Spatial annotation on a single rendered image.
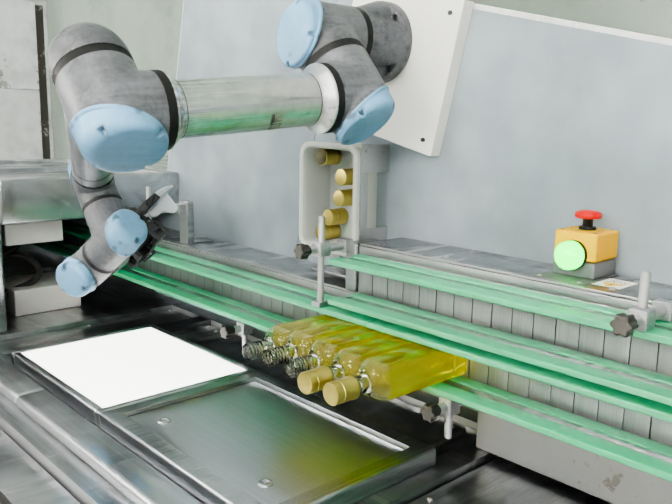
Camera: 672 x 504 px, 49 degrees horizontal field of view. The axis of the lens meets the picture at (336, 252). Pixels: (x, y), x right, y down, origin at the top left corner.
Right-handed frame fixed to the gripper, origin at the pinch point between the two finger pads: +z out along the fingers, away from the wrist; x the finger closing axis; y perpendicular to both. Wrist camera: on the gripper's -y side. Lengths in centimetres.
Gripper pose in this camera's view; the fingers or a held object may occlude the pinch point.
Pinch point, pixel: (156, 207)
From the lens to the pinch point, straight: 171.5
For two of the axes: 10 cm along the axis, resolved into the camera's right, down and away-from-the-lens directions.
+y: 7.9, 6.1, 0.2
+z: 2.9, -4.1, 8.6
